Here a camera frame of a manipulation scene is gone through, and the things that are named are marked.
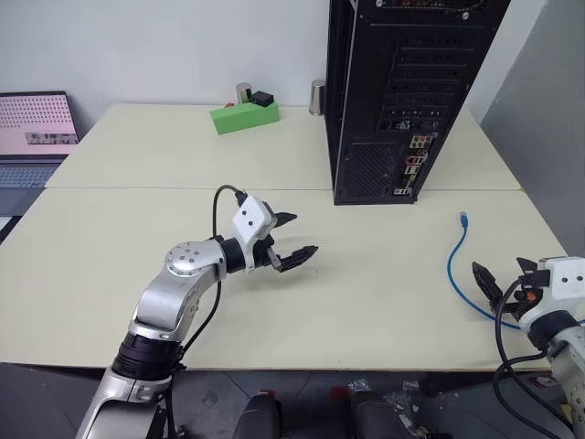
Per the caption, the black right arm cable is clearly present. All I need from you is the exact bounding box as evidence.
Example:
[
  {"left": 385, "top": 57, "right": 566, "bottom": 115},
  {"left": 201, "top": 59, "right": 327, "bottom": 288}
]
[{"left": 493, "top": 277, "right": 575, "bottom": 434}]

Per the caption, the green rectangular box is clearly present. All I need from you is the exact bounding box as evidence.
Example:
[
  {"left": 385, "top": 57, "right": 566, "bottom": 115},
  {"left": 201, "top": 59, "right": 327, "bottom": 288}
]
[{"left": 208, "top": 101, "right": 281, "bottom": 137}]

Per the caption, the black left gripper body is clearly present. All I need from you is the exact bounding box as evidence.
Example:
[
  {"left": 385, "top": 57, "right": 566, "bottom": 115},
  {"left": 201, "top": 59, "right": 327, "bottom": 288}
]
[{"left": 252, "top": 227, "right": 282, "bottom": 272}]

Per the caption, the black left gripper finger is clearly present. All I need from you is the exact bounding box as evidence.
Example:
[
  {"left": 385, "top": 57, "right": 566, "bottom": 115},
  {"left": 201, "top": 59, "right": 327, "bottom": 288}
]
[
  {"left": 276, "top": 244, "right": 320, "bottom": 274},
  {"left": 267, "top": 205, "right": 299, "bottom": 230}
]

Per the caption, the blue ethernet cable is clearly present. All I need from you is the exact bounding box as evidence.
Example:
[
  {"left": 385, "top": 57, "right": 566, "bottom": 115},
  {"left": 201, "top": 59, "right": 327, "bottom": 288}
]
[{"left": 446, "top": 210, "right": 585, "bottom": 331}]

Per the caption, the open laptop pink screen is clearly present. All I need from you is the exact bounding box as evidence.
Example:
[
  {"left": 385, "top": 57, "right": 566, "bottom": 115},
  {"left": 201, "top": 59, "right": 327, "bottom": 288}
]
[{"left": 0, "top": 91, "right": 82, "bottom": 244}]

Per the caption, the dark rounded shape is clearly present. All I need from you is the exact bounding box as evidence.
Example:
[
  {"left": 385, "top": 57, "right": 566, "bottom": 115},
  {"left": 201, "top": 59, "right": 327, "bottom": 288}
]
[
  {"left": 348, "top": 388, "right": 415, "bottom": 439},
  {"left": 239, "top": 391, "right": 282, "bottom": 439}
]

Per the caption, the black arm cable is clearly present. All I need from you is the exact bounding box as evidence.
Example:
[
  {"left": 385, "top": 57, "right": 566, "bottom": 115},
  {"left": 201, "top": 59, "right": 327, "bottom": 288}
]
[
  {"left": 493, "top": 277, "right": 575, "bottom": 434},
  {"left": 180, "top": 184, "right": 250, "bottom": 367}
]

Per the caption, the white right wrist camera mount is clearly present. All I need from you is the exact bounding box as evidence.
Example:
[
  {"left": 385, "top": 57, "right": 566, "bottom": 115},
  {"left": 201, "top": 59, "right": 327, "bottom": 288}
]
[{"left": 537, "top": 256, "right": 585, "bottom": 304}]

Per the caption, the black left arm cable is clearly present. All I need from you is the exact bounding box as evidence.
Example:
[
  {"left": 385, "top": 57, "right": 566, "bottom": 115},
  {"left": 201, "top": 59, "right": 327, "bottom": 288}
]
[{"left": 180, "top": 184, "right": 250, "bottom": 367}]

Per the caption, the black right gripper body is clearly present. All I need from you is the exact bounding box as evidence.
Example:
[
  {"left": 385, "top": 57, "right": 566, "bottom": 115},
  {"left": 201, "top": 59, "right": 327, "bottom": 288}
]
[{"left": 501, "top": 269, "right": 552, "bottom": 324}]

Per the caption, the black computer tower case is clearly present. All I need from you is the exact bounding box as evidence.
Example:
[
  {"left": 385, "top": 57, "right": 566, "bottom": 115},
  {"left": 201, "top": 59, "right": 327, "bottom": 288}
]
[{"left": 324, "top": 0, "right": 513, "bottom": 207}]

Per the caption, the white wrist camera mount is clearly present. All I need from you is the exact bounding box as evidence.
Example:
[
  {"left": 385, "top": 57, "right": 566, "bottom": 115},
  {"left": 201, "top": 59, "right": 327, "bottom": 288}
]
[
  {"left": 537, "top": 256, "right": 585, "bottom": 304},
  {"left": 231, "top": 195, "right": 278, "bottom": 272}
]

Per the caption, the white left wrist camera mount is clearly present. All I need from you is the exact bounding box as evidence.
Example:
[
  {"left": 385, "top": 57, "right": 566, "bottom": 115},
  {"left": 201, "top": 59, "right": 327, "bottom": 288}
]
[{"left": 231, "top": 195, "right": 278, "bottom": 272}]

